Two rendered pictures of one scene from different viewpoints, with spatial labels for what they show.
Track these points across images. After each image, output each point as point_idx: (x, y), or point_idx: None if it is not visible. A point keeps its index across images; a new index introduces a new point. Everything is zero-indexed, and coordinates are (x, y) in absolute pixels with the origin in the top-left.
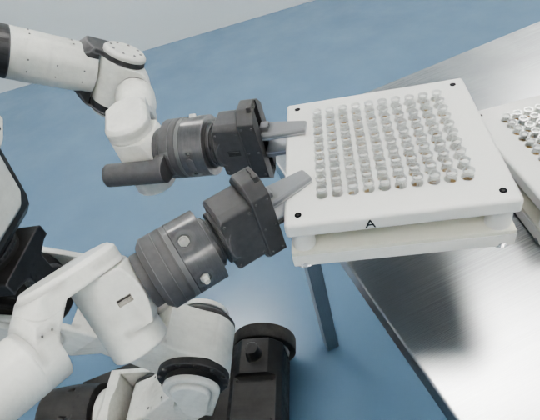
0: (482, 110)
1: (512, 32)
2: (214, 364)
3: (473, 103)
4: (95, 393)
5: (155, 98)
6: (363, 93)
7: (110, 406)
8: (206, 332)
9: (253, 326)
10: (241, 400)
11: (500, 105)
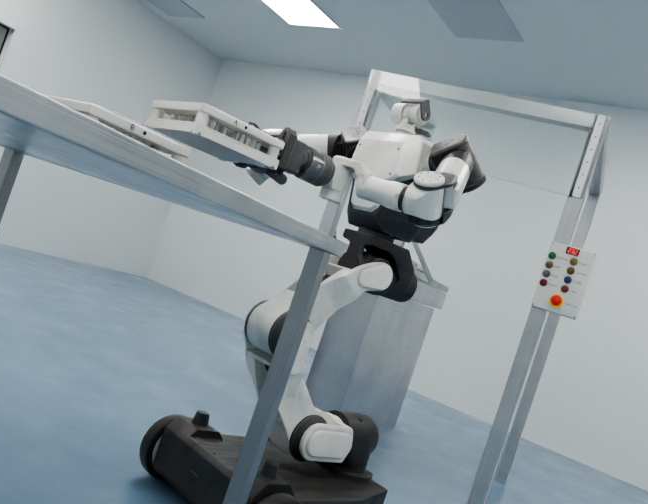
0: (181, 145)
1: (192, 168)
2: (256, 306)
3: (189, 102)
4: (344, 420)
5: (387, 192)
6: (301, 221)
7: (325, 414)
8: (275, 306)
9: (292, 498)
10: None
11: (171, 140)
